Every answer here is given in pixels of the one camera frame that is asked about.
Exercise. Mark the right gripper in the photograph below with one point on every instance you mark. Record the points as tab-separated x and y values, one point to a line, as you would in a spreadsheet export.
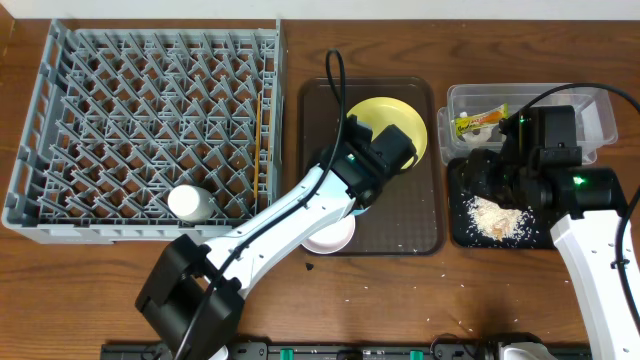
475	170

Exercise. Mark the white tissue paper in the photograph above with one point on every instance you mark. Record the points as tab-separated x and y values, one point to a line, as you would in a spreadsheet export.
477	137

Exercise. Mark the green snack wrapper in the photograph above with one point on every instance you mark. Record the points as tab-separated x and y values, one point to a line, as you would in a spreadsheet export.
467	124

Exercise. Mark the yellow round plate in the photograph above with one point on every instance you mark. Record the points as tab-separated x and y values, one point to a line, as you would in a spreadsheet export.
379	112

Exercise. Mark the light blue bowl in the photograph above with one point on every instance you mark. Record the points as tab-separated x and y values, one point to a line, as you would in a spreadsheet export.
358	212

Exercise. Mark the white cup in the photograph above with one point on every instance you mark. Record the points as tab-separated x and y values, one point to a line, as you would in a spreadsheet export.
190	203

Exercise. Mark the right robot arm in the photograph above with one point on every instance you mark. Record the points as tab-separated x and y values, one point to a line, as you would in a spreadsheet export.
539	168

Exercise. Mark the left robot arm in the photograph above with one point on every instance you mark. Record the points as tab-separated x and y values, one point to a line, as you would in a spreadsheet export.
195	294

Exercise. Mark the black waste tray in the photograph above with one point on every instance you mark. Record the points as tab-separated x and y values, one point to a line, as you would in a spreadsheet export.
538	239

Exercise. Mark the grey plastic dishwasher rack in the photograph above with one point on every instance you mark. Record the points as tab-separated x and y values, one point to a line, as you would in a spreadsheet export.
120	117

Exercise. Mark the clear plastic bin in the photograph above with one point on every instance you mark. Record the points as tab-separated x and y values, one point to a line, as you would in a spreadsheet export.
595	121

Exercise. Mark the food scraps pile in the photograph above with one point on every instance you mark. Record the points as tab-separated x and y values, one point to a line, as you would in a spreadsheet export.
489	220

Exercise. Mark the dark brown serving tray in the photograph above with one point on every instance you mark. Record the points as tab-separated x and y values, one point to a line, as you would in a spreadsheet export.
409	216

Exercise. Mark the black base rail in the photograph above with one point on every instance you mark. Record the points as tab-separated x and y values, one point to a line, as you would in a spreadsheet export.
262	351

